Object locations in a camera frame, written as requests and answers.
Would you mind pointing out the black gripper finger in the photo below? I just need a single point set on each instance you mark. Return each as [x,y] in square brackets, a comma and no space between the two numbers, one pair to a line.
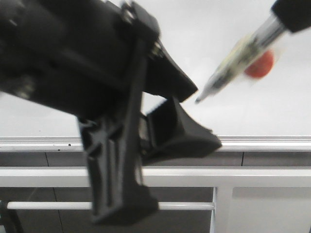
[168,132]
[165,78]

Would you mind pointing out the white whiteboard marker pen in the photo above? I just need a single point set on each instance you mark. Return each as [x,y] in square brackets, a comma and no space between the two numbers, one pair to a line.
[285,16]

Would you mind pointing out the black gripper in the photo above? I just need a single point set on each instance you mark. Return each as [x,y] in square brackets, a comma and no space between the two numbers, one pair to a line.
[88,58]

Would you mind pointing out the white horizontal stand rod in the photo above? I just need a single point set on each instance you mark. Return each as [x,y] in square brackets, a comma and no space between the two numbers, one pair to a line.
[28,205]

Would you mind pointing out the white metal stand frame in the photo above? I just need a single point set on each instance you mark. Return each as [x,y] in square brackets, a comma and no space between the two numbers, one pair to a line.
[224,179]

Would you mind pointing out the red round magnet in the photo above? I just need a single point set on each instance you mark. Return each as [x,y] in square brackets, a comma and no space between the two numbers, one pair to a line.
[262,66]

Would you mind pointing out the white whiteboard with aluminium frame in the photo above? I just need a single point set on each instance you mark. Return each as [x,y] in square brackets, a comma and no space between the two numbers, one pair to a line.
[272,113]

